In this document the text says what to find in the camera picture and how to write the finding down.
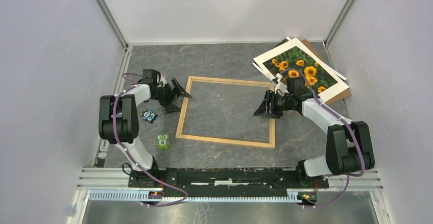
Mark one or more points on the blue owl toy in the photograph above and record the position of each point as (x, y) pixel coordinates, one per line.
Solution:
(148, 115)

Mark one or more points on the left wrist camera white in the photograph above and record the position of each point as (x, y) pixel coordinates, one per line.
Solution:
(161, 81)

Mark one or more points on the brown cardboard backing board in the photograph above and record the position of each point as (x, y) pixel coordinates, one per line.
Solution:
(319, 50)

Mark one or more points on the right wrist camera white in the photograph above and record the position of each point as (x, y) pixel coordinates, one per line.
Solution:
(280, 87)

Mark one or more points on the green owl number toy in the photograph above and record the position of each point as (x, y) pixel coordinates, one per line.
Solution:
(163, 141)

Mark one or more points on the aluminium corner post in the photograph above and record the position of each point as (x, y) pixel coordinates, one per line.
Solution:
(338, 22)
(112, 23)

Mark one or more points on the right aluminium corner post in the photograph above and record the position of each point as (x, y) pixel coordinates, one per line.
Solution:
(338, 22)

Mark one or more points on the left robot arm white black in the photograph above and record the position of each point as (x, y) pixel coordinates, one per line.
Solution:
(119, 120)

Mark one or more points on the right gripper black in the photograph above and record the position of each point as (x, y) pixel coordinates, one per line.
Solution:
(271, 110)

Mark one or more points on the toothed aluminium rail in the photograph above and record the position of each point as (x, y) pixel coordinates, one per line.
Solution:
(149, 196)

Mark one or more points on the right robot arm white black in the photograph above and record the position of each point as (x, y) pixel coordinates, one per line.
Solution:
(349, 149)

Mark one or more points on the sunflower photo white border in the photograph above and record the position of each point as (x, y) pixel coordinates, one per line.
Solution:
(294, 60)

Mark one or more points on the left aluminium corner post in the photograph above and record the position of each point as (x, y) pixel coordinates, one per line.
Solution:
(112, 23)

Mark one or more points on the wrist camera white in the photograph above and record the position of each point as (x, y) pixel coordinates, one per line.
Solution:
(280, 87)
(161, 81)

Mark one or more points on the wooden picture frame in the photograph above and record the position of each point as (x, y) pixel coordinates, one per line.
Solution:
(182, 116)

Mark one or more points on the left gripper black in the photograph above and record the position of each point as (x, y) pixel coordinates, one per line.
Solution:
(174, 94)

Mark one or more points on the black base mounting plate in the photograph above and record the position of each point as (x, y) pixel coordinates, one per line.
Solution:
(225, 182)

